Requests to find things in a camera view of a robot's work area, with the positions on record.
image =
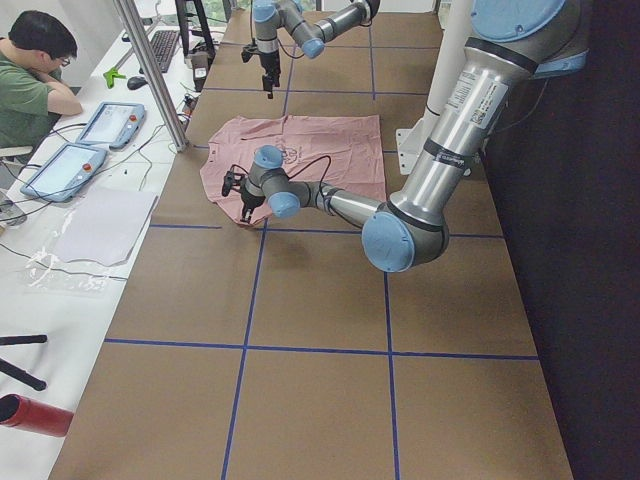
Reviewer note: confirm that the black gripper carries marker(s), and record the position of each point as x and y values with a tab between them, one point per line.
248	199
269	62

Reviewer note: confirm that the pink printed t-shirt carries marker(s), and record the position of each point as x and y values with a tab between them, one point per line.
345	152

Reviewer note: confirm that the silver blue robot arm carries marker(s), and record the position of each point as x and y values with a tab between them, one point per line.
488	48
268	17

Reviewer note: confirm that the black power adapter box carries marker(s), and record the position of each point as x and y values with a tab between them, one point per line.
200	68

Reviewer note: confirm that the black computer keyboard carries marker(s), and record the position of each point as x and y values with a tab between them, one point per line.
163	44

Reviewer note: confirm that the black computer mouse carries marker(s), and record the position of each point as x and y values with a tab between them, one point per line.
136	82

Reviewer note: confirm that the white paper sheet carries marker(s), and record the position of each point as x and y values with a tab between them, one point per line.
105	225

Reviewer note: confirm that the upper blue teach pendant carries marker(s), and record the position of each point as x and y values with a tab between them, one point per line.
113	124

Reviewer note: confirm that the blue teach pendant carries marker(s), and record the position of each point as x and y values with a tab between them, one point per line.
113	124
65	173

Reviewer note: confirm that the green plastic clamp tool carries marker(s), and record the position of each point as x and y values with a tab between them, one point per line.
111	76

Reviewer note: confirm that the lower blue teach pendant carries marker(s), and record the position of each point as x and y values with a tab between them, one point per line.
65	173

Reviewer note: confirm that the clear plastic bag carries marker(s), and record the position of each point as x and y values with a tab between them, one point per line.
45	270

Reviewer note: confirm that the person in green shirt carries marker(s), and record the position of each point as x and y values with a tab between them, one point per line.
33	93

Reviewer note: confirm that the red cylindrical bottle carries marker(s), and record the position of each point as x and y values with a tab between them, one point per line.
26	414

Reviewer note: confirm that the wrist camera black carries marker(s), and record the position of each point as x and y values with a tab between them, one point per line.
233	181
248	51

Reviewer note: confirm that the aluminium frame post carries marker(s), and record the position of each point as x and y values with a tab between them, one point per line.
132	23

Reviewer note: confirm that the black camera tripod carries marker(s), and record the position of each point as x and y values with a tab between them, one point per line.
23	355

